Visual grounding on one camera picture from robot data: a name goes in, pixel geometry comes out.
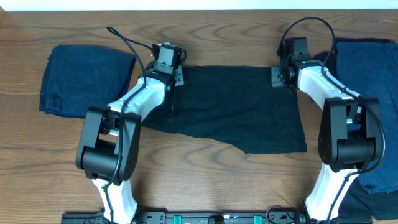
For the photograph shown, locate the black shorts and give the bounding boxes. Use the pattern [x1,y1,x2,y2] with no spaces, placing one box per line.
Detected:
[142,66,307,154]

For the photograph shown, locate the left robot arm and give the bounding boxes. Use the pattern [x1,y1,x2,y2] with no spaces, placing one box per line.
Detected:
[76,64,183,223]

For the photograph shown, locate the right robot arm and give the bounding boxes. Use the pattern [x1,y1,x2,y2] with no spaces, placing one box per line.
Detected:
[271,61,386,223]

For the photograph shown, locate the blue garment in pile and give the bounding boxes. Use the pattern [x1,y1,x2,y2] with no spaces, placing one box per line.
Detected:
[336,42,397,194]

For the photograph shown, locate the folded navy blue garment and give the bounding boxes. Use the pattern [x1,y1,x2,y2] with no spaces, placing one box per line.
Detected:
[39,45,136,119]

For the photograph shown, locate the black garment under pile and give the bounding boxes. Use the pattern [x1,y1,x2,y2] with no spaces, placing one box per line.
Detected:
[326,37,397,220]

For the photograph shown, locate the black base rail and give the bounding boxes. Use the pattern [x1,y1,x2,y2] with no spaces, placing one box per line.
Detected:
[60,210,307,224]

